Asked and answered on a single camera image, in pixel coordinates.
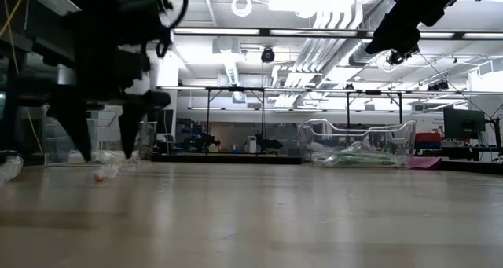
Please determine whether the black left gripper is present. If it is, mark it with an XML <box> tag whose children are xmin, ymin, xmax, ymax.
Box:
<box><xmin>15</xmin><ymin>0</ymin><xmax>174</xmax><ymax>163</ymax></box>

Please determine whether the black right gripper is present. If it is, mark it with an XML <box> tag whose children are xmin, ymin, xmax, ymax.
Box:
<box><xmin>364</xmin><ymin>0</ymin><xmax>472</xmax><ymax>56</ymax></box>

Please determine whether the clear plastic bin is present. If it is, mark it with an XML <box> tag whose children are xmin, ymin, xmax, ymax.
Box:
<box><xmin>0</xmin><ymin>154</ymin><xmax>24</xmax><ymax>183</ymax></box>
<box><xmin>297</xmin><ymin>118</ymin><xmax>417</xmax><ymax>169</ymax></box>
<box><xmin>42</xmin><ymin>102</ymin><xmax>158</xmax><ymax>168</ymax></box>

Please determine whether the black computer monitor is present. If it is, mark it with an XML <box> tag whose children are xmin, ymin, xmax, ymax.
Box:
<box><xmin>443</xmin><ymin>108</ymin><xmax>486</xmax><ymax>140</ymax></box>
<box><xmin>156</xmin><ymin>108</ymin><xmax>174</xmax><ymax>135</ymax></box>

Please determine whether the white ceiling pipe bundle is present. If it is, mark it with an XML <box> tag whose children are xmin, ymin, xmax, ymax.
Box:
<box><xmin>270</xmin><ymin>8</ymin><xmax>369</xmax><ymax>108</ymax></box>

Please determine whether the red storage box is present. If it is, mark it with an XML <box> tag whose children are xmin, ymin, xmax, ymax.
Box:
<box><xmin>418</xmin><ymin>132</ymin><xmax>443</xmax><ymax>143</ymax></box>

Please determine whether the pink mat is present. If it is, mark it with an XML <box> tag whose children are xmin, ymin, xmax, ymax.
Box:
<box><xmin>408</xmin><ymin>156</ymin><xmax>443</xmax><ymax>171</ymax></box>

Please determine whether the long ceiling light bar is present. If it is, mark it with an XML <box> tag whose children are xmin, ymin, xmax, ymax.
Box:
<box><xmin>172</xmin><ymin>26</ymin><xmax>503</xmax><ymax>40</ymax></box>

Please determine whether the black ceiling camera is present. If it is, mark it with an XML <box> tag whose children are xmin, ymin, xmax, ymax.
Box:
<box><xmin>427</xmin><ymin>79</ymin><xmax>450</xmax><ymax>92</ymax></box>
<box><xmin>387</xmin><ymin>43</ymin><xmax>420</xmax><ymax>67</ymax></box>
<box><xmin>261</xmin><ymin>46</ymin><xmax>276</xmax><ymax>64</ymax></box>

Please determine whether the silver ventilation duct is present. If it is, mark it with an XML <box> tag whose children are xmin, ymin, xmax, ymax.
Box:
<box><xmin>347</xmin><ymin>0</ymin><xmax>398</xmax><ymax>68</ymax></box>

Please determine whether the black metal station frame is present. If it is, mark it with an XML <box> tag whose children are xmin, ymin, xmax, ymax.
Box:
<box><xmin>156</xmin><ymin>86</ymin><xmax>503</xmax><ymax>155</ymax></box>

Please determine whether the yellow hanging cable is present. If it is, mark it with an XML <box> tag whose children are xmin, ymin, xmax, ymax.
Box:
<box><xmin>0</xmin><ymin>0</ymin><xmax>44</xmax><ymax>154</ymax></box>

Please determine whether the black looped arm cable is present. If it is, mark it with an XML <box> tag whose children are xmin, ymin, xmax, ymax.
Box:
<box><xmin>155</xmin><ymin>0</ymin><xmax>190</xmax><ymax>60</ymax></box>

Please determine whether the white ring light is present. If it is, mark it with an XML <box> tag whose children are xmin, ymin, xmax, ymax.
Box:
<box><xmin>230</xmin><ymin>0</ymin><xmax>253</xmax><ymax>18</ymax></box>

